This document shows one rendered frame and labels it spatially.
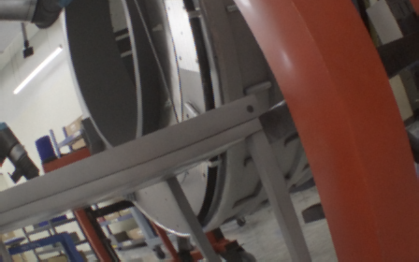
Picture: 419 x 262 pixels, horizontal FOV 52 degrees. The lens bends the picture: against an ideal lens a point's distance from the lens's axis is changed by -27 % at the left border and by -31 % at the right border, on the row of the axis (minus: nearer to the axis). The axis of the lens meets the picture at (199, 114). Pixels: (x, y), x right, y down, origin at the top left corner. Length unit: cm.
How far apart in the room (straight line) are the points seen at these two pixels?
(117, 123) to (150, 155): 119
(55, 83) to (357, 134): 846
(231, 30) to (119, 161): 47
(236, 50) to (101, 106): 97
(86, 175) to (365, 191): 39
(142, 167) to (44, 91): 840
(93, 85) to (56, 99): 682
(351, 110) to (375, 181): 8
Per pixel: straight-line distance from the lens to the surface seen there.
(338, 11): 55
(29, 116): 952
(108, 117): 197
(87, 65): 209
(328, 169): 55
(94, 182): 72
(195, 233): 119
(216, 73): 112
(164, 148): 75
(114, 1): 217
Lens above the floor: 60
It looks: 6 degrees up
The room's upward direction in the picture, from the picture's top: 24 degrees counter-clockwise
